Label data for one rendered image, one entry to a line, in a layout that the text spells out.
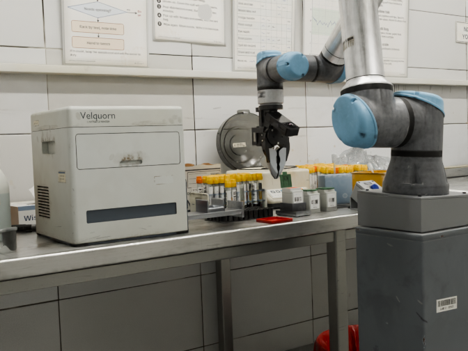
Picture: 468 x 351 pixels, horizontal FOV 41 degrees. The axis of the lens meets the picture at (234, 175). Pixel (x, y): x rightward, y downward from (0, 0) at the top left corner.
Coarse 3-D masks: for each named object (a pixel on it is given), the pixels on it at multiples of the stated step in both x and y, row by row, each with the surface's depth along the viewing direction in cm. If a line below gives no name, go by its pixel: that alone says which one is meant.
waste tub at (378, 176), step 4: (352, 172) 202; (356, 172) 202; (360, 172) 205; (364, 172) 207; (368, 172) 208; (372, 172) 209; (376, 172) 210; (380, 172) 210; (384, 172) 208; (352, 176) 203; (356, 176) 201; (360, 176) 200; (364, 176) 199; (368, 176) 198; (372, 176) 196; (376, 176) 195; (380, 176) 194; (352, 180) 203; (356, 180) 202; (360, 180) 200; (364, 180) 199; (376, 180) 195; (380, 180) 194; (352, 184) 203; (380, 184) 194; (352, 188) 203
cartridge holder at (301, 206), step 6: (282, 204) 177; (288, 204) 175; (294, 204) 174; (300, 204) 175; (276, 210) 179; (282, 210) 177; (288, 210) 175; (294, 210) 174; (300, 210) 176; (306, 210) 175; (294, 216) 173
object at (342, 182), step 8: (320, 176) 192; (328, 176) 191; (336, 176) 192; (344, 176) 194; (320, 184) 193; (328, 184) 191; (336, 184) 192; (344, 184) 194; (336, 192) 192; (344, 192) 194; (336, 200) 193; (344, 200) 194
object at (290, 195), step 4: (284, 188) 177; (288, 188) 176; (292, 188) 175; (296, 188) 176; (300, 188) 177; (284, 192) 177; (288, 192) 176; (292, 192) 174; (296, 192) 175; (300, 192) 176; (284, 196) 177; (288, 196) 176; (292, 196) 174; (296, 196) 175; (300, 196) 176; (284, 200) 177; (288, 200) 176; (292, 200) 174; (296, 200) 175; (300, 200) 176
